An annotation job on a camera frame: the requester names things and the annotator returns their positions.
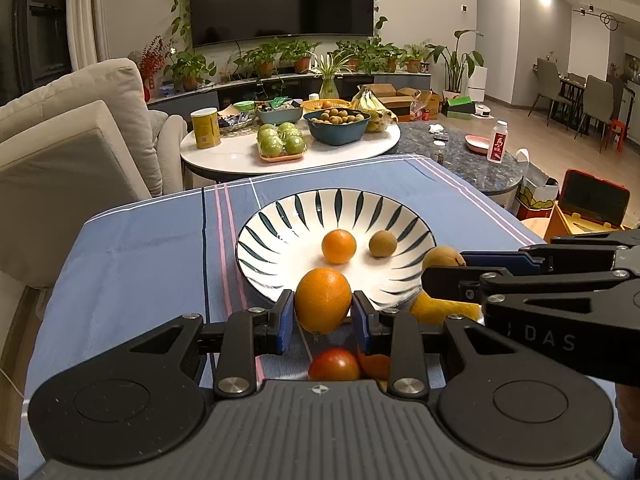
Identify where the yellow can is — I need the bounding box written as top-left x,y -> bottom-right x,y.
190,108 -> 222,150

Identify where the green vase with plant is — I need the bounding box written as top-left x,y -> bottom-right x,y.
312,52 -> 351,100

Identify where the red stool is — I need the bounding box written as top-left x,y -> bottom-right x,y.
605,120 -> 627,150

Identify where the blue striped tablecloth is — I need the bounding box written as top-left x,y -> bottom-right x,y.
20,154 -> 623,480

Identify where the beige curtain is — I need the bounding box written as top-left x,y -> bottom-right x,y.
65,0 -> 111,68

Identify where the glass dish of snacks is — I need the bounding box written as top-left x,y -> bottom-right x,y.
218,112 -> 256,136

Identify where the tall leafy potted plant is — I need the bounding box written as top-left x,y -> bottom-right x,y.
425,30 -> 483,98

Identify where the dark marble round table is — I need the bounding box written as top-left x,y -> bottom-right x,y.
395,122 -> 526,211

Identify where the red round fruit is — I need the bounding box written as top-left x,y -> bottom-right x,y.
307,348 -> 362,382

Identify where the white paper bag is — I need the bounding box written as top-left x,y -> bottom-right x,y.
515,150 -> 560,221

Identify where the open cardboard box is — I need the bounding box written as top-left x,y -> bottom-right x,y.
357,83 -> 398,98
382,89 -> 441,121

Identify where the pack of green apples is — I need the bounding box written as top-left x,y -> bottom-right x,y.
256,122 -> 307,163

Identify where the white bottle with red label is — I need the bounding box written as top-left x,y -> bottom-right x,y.
487,121 -> 509,163

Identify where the small orange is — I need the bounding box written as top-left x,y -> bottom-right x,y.
321,229 -> 357,265

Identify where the red flower plant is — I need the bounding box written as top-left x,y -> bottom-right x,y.
139,36 -> 168,101

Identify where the white round table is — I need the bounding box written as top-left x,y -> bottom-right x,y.
179,120 -> 402,183

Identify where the white air purifier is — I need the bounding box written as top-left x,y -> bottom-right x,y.
467,67 -> 486,101

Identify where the rough-skinned mandarin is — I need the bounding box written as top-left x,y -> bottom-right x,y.
357,352 -> 392,381

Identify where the teal plastic basket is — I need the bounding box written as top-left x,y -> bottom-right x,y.
256,105 -> 304,126

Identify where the brown kiwi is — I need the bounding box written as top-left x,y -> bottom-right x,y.
421,245 -> 467,273
368,230 -> 398,259

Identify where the large smooth orange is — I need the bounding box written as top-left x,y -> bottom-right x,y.
294,267 -> 353,336

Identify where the striped white ceramic plate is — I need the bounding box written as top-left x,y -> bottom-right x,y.
235,188 -> 435,311

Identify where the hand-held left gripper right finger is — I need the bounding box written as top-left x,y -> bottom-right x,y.
350,290 -> 506,397

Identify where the green box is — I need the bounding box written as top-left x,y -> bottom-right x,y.
446,96 -> 476,117

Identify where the bunch of bananas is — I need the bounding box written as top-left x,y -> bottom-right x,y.
350,87 -> 398,133

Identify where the pile of longans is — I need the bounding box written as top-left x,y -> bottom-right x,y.
310,109 -> 366,125

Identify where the dark window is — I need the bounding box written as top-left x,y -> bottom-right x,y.
0,0 -> 71,106

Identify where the grey dining chair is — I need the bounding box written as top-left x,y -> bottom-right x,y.
575,75 -> 615,140
528,58 -> 563,126

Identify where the grey television console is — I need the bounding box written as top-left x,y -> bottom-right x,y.
147,70 -> 432,111

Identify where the hanging vine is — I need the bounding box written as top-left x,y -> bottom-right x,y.
170,0 -> 193,51

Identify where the yellow lemon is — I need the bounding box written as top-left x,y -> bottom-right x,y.
410,290 -> 482,326

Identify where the pendant lamp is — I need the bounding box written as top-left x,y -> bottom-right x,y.
572,0 -> 623,31

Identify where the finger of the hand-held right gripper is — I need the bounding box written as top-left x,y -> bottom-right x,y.
421,265 -> 640,322
460,230 -> 640,276

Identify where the dark blue bowl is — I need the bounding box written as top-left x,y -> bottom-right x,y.
303,109 -> 372,147

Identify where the beige sofa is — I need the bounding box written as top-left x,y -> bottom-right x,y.
0,57 -> 188,291

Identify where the black television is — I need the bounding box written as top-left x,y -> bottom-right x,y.
189,0 -> 376,48

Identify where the orange plastic basket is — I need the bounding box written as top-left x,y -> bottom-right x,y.
302,99 -> 351,113

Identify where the potted green plant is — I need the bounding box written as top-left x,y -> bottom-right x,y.
235,42 -> 281,79
280,40 -> 321,75
370,42 -> 406,73
165,50 -> 217,92
404,42 -> 431,73

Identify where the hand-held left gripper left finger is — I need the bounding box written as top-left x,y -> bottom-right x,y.
129,289 -> 296,396

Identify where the wooden stool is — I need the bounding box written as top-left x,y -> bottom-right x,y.
520,200 -> 631,246

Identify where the red tablet on stand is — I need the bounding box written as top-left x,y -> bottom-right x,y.
557,169 -> 631,228

